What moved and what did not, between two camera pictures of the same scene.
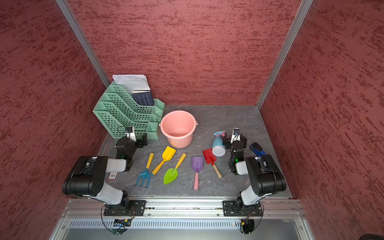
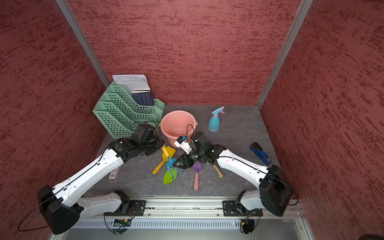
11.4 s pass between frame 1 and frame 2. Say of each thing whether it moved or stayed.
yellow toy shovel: stayed
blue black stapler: stayed
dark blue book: stayed
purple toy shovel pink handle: stayed
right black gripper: moved
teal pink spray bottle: moved
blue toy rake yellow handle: moved
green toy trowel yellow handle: stayed
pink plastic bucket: stayed
